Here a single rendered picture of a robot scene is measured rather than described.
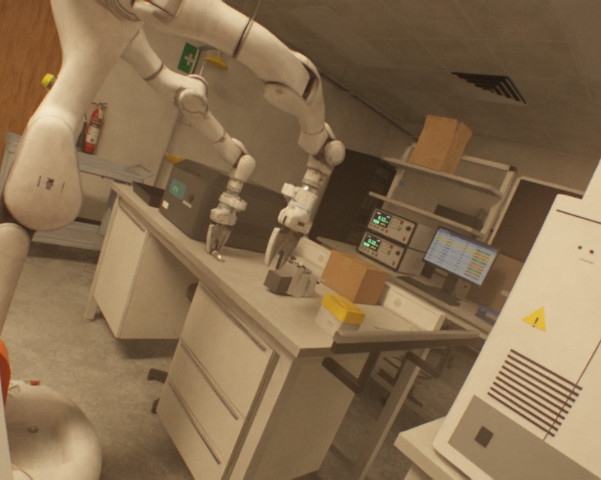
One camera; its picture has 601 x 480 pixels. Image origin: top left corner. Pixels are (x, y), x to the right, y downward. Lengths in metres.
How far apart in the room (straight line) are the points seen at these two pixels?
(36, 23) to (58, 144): 3.57
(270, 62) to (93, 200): 4.01
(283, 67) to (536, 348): 0.68
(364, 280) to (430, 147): 2.04
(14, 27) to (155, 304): 3.01
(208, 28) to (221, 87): 4.22
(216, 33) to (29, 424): 1.26
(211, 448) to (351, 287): 0.83
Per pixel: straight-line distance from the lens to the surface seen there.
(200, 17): 0.80
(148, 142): 4.72
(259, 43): 0.80
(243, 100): 5.17
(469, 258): 3.05
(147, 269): 2.13
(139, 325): 2.27
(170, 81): 1.31
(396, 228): 3.24
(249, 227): 1.83
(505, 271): 3.38
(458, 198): 6.13
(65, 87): 0.97
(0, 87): 4.44
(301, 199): 1.13
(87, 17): 0.98
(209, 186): 1.68
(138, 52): 1.27
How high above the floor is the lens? 1.30
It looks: 11 degrees down
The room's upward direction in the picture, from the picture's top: 21 degrees clockwise
